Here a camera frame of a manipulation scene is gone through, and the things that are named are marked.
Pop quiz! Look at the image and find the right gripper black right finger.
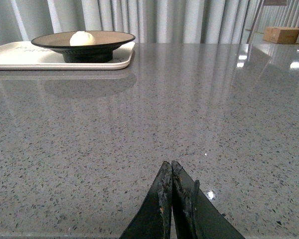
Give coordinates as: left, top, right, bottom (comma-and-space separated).
172, 161, 243, 239

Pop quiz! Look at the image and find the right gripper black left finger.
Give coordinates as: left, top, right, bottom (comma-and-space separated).
120, 161, 172, 239

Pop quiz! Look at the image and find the beige plate black rim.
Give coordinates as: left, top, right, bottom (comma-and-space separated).
31, 31, 136, 63

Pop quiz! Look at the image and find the white steamed bun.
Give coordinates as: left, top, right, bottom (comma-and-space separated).
69, 31, 97, 46

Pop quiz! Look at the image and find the white plastic tray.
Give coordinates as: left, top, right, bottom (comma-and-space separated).
0, 41, 135, 70

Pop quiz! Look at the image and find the grey pleated curtain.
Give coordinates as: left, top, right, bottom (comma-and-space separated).
0, 0, 299, 44

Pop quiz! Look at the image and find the cardboard box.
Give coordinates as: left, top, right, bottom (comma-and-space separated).
263, 27, 299, 44

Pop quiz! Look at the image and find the metal stand leg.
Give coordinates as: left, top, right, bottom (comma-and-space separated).
246, 0, 264, 44

